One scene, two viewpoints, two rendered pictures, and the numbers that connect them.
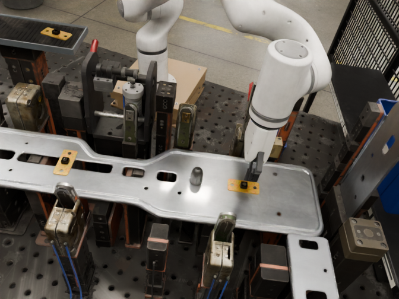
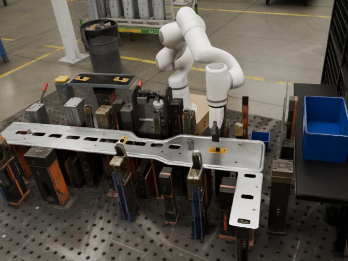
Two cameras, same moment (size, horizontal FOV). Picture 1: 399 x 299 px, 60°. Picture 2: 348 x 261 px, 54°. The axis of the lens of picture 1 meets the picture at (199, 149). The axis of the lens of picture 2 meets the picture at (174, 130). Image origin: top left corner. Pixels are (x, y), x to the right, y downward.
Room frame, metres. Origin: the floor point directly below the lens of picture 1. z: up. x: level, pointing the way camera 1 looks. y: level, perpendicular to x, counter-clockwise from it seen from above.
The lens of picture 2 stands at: (-0.62, -0.40, 1.94)
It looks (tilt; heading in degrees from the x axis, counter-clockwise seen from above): 34 degrees down; 21
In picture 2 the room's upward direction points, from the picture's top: 6 degrees counter-clockwise
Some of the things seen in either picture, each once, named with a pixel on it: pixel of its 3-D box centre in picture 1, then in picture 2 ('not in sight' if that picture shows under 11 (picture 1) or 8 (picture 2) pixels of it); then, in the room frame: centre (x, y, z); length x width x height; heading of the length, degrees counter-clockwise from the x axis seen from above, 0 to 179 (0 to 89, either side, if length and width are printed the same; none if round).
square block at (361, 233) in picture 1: (336, 267); (278, 198); (0.46, -0.41, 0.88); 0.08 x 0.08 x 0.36; 2
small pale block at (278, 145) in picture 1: (260, 181); (238, 155); (0.71, -0.20, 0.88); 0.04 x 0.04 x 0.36; 2
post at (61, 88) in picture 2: not in sight; (72, 113); (0.87, 0.84, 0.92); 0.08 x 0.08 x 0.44; 2
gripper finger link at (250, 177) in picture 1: (253, 175); (215, 136); (0.52, -0.13, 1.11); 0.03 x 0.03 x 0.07; 2
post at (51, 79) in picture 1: (64, 129); (124, 132); (0.77, 0.44, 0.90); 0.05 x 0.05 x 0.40; 2
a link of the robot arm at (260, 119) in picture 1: (269, 110); (217, 99); (0.58, -0.13, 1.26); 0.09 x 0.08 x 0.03; 2
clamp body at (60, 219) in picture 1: (73, 251); (124, 187); (0.39, 0.27, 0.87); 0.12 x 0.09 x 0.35; 2
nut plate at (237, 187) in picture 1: (243, 185); (217, 149); (0.58, -0.13, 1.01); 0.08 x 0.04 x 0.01; 92
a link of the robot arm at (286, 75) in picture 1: (282, 78); (217, 81); (0.58, -0.14, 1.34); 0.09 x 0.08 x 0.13; 126
